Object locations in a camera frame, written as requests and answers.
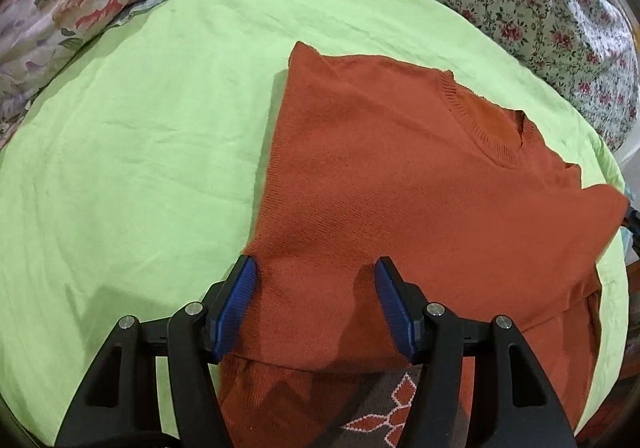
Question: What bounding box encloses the green bed sheet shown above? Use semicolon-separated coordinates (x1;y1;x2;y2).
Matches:
1;0;624;442

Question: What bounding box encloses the orange knitted sweater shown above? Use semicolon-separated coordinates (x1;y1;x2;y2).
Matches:
220;44;628;447

